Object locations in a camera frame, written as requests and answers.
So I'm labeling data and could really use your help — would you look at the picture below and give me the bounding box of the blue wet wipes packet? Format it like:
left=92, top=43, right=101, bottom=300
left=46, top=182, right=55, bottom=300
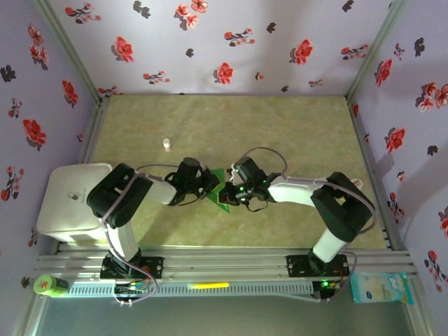
left=349, top=272, right=414, bottom=305

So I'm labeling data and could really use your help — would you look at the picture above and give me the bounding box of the small electronics board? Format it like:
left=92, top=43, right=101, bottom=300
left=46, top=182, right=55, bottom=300
left=312, top=279, right=342, bottom=302
left=113, top=283, right=148, bottom=306

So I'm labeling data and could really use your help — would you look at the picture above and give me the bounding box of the aluminium side rail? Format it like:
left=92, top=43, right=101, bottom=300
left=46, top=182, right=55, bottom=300
left=347, top=97, right=403, bottom=251
left=79, top=97, right=110, bottom=165

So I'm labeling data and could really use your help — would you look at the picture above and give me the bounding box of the grey slotted cable duct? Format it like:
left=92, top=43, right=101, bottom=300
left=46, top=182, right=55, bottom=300
left=68, top=281, right=314, bottom=298

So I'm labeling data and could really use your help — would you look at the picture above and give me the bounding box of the aluminium frame rail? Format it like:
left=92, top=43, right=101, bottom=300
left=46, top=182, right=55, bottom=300
left=34, top=246, right=419, bottom=281

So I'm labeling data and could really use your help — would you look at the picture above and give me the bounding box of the yellow marker pen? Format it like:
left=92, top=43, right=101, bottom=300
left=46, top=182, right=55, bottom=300
left=187, top=281, right=230, bottom=289

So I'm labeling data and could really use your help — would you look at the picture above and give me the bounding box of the aluminium corner post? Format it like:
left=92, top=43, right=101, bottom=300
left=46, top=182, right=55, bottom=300
left=32, top=0, right=110, bottom=106
left=345, top=0, right=411, bottom=102

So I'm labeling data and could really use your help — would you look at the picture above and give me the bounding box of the grey right arm cable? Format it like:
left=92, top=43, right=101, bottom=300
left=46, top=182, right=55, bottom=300
left=241, top=146, right=376, bottom=304

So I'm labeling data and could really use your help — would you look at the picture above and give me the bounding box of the green cloth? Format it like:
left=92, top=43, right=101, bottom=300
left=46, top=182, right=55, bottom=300
left=204, top=167, right=232, bottom=214

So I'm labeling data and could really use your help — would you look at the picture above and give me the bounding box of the white storage case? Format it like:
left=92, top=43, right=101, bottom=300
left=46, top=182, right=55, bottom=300
left=36, top=162, right=118, bottom=243

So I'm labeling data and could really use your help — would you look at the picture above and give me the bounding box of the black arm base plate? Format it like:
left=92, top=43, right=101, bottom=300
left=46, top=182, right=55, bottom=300
left=286, top=254, right=351, bottom=278
left=100, top=257, right=165, bottom=280

